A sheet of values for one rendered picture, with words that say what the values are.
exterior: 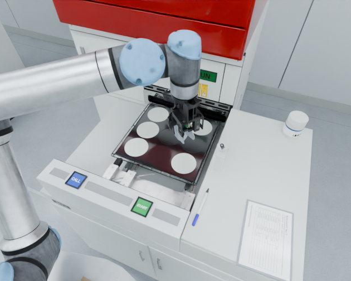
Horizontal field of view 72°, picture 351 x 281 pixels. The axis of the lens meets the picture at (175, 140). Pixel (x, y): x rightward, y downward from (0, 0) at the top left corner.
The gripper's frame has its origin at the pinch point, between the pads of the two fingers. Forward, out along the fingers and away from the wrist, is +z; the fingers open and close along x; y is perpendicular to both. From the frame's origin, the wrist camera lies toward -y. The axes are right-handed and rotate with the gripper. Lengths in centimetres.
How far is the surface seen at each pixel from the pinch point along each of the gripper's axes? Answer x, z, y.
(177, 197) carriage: -6.4, 21.3, 9.1
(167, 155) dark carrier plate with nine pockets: -1.9, 19.2, -8.6
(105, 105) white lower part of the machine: -15, 35, -71
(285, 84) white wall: 166, 94, -89
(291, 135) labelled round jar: 43.2, 11.1, 10.4
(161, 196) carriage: -11.7, 21.2, 6.3
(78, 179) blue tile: -36.3, 12.1, -8.3
